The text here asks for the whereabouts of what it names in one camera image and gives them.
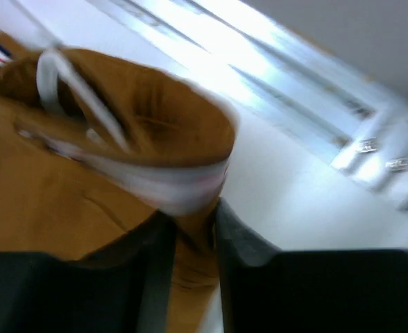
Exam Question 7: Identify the brown trousers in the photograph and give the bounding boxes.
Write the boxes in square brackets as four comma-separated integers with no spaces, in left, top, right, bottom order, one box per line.
[0,33,237,332]

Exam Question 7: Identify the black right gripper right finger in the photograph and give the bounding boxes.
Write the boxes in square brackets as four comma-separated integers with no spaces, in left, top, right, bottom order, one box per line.
[214,201,408,332]

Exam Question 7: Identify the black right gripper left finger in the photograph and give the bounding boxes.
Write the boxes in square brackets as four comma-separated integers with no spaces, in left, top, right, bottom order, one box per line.
[0,213,176,332]

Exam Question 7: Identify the metal table edge rail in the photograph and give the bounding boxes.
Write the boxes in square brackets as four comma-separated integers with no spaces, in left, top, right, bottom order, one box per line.
[113,0,408,219]

